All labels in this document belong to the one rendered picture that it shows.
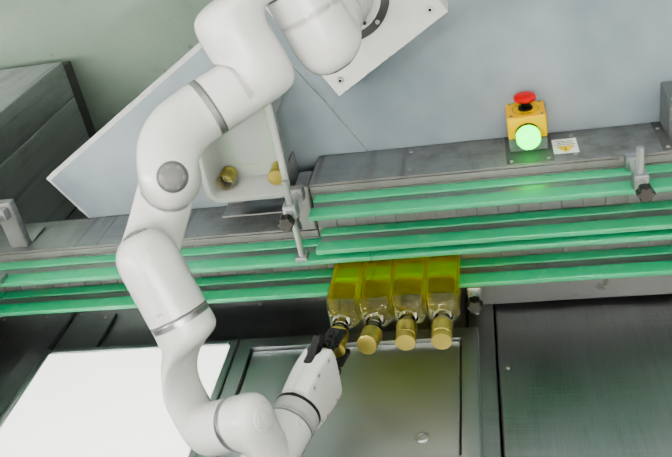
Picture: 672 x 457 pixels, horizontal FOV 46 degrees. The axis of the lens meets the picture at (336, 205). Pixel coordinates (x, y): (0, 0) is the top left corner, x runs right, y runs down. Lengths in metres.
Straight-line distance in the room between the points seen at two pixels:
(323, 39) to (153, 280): 0.40
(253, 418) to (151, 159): 0.37
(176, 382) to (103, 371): 0.52
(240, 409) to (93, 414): 0.53
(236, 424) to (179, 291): 0.19
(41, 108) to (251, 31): 1.32
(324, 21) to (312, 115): 0.48
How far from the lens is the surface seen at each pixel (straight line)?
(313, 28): 1.11
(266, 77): 1.08
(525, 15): 1.48
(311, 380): 1.21
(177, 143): 1.04
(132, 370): 1.63
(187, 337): 1.07
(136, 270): 1.06
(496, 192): 1.41
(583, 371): 1.48
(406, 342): 1.31
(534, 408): 1.41
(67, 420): 1.59
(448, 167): 1.47
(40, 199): 2.27
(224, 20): 1.07
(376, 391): 1.42
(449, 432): 1.33
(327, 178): 1.50
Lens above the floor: 2.16
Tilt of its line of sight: 58 degrees down
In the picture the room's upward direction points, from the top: 165 degrees counter-clockwise
